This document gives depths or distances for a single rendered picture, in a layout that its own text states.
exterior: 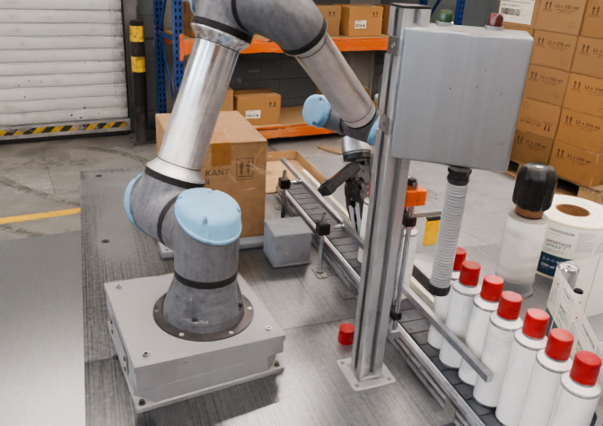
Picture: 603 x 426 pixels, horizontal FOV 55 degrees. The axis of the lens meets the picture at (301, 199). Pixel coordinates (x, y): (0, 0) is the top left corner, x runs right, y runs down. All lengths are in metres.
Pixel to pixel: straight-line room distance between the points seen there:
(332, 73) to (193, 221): 0.39
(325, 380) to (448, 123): 0.54
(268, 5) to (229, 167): 0.56
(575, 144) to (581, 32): 0.77
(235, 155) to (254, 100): 3.49
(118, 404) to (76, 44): 4.28
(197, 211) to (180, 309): 0.19
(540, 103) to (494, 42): 3.91
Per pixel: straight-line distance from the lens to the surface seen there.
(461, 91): 0.85
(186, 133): 1.10
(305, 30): 1.04
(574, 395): 0.89
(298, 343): 1.21
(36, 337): 1.29
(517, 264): 1.36
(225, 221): 1.00
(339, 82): 1.15
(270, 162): 2.17
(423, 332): 1.21
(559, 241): 1.47
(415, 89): 0.85
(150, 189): 1.11
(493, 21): 0.90
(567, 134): 4.63
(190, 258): 1.03
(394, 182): 0.96
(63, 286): 1.44
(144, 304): 1.16
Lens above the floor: 1.56
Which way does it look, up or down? 23 degrees down
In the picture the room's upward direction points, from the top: 3 degrees clockwise
